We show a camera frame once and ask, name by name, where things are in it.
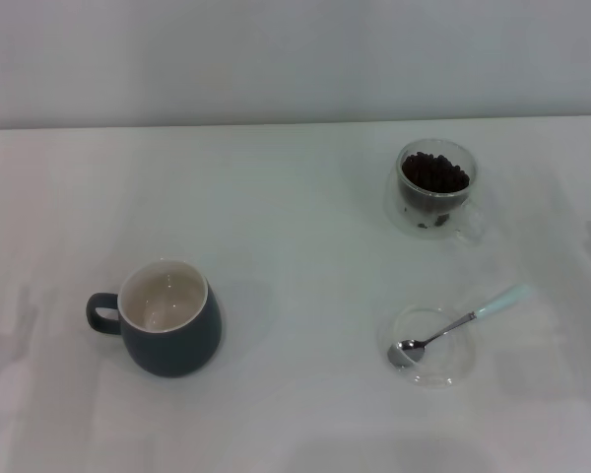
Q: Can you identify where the clear double-wall glass cup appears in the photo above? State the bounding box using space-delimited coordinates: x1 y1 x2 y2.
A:
383 138 485 246

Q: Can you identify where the coffee beans pile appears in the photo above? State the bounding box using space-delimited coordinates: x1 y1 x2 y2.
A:
400 152 472 231

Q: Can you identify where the dark teal ceramic mug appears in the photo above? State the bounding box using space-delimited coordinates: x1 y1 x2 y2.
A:
85 259 224 379

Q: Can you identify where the blue-handled metal spoon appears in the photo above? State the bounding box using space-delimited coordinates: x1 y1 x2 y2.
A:
386 283 533 371

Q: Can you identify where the clear glass saucer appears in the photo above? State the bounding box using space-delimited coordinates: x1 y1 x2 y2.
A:
376 304 478 390

